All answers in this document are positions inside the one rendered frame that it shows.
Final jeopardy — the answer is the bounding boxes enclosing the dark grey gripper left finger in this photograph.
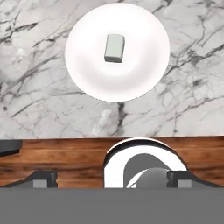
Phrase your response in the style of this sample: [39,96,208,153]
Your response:
[0,170,59,189]

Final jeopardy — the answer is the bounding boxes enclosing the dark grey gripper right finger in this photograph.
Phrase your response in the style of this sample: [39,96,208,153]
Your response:
[166,170,224,189]

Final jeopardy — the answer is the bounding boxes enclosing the pale grey marshmallow block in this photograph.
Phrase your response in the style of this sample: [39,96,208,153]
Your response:
[103,33,126,64]

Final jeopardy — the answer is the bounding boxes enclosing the dark grey flat object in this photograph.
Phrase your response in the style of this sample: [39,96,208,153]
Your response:
[0,139,24,158]

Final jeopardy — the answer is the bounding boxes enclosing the white and grey round object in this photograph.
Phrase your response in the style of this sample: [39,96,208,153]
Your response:
[102,136,188,189]

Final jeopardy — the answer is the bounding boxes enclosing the white round plate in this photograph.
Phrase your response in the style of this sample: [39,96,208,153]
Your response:
[64,2,172,103]

